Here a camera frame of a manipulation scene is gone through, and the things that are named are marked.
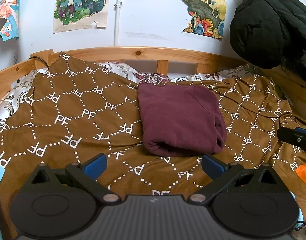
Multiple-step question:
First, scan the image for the maroon long-sleeve top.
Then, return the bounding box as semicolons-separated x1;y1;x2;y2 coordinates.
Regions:
138;83;227;157

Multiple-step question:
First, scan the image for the brown PF-print blanket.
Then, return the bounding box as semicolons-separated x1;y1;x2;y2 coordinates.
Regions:
0;53;306;239

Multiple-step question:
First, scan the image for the white floral bed sheet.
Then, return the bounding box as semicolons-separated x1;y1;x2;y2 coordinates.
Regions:
0;62;263;128

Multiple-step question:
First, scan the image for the black puffer jacket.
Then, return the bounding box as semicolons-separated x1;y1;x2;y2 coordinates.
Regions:
229;0;306;82

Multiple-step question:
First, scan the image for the black cable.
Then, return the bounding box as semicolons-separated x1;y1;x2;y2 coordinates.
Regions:
16;56;52;84

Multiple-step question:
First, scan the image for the wooden bed frame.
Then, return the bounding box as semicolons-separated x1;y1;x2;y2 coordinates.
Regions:
0;45;306;111

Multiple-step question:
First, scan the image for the colourful landscape wall poster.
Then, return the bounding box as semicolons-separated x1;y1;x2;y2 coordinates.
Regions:
182;0;226;40

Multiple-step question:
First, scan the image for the anime boy wall poster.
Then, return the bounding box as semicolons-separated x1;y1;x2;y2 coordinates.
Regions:
53;0;109;33

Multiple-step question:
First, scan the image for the white wall pipe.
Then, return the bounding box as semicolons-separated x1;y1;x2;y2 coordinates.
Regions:
113;0;122;47

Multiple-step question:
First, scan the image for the red-haired anime wall poster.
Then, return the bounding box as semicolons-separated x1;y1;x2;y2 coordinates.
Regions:
0;0;20;42

